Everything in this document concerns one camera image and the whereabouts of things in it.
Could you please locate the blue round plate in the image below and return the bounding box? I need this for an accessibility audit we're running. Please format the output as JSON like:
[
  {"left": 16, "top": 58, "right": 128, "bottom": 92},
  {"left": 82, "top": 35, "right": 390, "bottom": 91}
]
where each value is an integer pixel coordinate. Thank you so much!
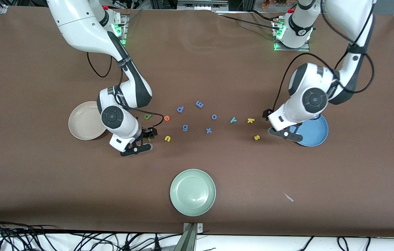
[{"left": 289, "top": 113, "right": 329, "bottom": 147}]

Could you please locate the beige round plate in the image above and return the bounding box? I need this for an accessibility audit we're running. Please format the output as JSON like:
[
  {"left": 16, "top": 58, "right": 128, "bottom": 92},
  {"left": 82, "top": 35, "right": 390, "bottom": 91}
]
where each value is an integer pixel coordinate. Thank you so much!
[{"left": 68, "top": 101, "right": 108, "bottom": 140}]

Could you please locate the pale green round plate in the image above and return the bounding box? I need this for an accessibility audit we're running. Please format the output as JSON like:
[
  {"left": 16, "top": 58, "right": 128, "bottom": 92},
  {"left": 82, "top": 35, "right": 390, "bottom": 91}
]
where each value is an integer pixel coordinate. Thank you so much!
[{"left": 170, "top": 169, "right": 216, "bottom": 217}]

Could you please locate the grey metal box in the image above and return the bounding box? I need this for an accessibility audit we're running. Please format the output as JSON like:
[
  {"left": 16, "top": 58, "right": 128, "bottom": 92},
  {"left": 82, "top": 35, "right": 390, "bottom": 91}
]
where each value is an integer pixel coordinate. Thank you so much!
[{"left": 177, "top": 0, "right": 229, "bottom": 11}]

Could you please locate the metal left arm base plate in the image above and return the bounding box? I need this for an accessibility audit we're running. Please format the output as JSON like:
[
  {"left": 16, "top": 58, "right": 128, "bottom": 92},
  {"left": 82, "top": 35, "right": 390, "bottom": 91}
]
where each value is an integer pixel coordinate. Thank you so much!
[{"left": 274, "top": 19, "right": 311, "bottom": 52}]

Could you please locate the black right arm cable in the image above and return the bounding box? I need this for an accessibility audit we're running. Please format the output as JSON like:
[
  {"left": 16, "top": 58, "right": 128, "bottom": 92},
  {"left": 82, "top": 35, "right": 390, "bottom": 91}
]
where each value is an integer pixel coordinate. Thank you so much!
[{"left": 87, "top": 52, "right": 165, "bottom": 121}]

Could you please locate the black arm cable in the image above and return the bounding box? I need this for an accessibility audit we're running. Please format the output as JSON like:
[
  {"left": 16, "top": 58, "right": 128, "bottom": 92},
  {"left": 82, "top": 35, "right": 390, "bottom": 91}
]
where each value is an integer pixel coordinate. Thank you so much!
[
  {"left": 87, "top": 52, "right": 165, "bottom": 121},
  {"left": 273, "top": 0, "right": 375, "bottom": 112}
]

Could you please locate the black table cable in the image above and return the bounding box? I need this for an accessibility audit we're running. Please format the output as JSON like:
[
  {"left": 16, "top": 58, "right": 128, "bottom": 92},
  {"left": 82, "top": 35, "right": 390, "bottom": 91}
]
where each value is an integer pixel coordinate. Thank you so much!
[
  {"left": 247, "top": 10, "right": 276, "bottom": 22},
  {"left": 217, "top": 14, "right": 279, "bottom": 31}
]

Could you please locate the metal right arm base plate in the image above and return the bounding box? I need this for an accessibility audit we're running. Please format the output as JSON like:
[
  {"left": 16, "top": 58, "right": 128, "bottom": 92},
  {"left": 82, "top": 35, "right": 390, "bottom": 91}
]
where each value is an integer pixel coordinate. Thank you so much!
[{"left": 115, "top": 15, "right": 127, "bottom": 47}]

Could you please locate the grey metal camera mount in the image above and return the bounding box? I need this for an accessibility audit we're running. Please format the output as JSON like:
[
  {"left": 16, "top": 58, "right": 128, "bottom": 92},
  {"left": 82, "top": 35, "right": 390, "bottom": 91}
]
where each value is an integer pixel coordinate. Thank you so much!
[{"left": 174, "top": 222, "right": 203, "bottom": 251}]

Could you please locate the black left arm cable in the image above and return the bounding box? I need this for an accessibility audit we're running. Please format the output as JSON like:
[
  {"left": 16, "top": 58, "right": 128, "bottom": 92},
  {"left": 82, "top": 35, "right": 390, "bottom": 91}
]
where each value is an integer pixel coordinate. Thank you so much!
[{"left": 273, "top": 0, "right": 375, "bottom": 112}]

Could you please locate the black cable tangle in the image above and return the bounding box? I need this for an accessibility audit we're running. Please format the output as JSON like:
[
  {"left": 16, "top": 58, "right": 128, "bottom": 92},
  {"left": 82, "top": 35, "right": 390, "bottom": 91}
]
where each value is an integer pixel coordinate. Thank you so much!
[{"left": 0, "top": 214, "right": 183, "bottom": 251}]

